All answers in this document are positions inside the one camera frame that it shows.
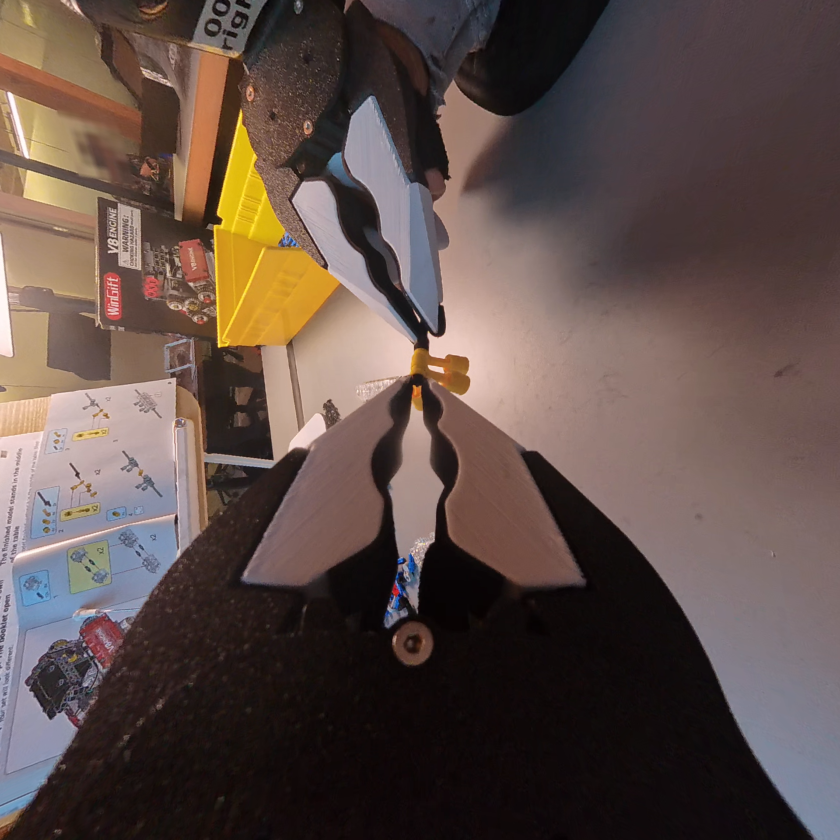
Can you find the printed task sheet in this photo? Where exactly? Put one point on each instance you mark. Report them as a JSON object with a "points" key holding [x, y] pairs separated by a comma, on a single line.
{"points": [[19, 499]]}

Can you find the black toy engine box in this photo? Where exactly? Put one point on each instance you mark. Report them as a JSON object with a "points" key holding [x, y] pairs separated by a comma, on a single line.
{"points": [[151, 262]]}

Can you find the group of blue pins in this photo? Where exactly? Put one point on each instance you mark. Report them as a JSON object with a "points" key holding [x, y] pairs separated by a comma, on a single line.
{"points": [[289, 241]]}

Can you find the pile of black pins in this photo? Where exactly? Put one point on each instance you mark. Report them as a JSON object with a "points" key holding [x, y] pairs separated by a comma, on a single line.
{"points": [[331, 412]]}

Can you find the black axle with yellow pistons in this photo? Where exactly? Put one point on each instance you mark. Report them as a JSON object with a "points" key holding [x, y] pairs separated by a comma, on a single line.
{"points": [[453, 374]]}

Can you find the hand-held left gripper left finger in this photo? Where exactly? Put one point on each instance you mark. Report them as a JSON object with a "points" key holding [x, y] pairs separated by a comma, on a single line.
{"points": [[321, 518]]}

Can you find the pile of mixed small bricks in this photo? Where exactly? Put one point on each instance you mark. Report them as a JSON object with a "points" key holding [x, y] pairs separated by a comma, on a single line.
{"points": [[401, 584]]}

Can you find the instruction booklet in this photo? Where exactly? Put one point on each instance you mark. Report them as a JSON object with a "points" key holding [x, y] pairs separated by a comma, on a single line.
{"points": [[98, 459]]}

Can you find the person's right hand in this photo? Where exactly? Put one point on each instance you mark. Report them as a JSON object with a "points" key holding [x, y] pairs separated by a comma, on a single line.
{"points": [[435, 185]]}

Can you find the yellow plastic bin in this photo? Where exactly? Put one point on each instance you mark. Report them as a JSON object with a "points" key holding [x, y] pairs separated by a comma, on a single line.
{"points": [[262, 295]]}

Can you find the wooden table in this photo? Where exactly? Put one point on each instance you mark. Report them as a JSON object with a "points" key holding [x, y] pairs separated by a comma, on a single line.
{"points": [[210, 131]]}

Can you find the grey desk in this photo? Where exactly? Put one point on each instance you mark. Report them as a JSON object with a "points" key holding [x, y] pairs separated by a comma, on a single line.
{"points": [[656, 328]]}

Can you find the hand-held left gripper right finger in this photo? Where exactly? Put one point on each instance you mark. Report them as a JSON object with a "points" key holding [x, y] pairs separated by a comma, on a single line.
{"points": [[505, 518]]}

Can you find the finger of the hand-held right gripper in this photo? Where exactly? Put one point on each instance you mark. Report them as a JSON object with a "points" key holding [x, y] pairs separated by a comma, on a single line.
{"points": [[328, 223], [400, 197]]}

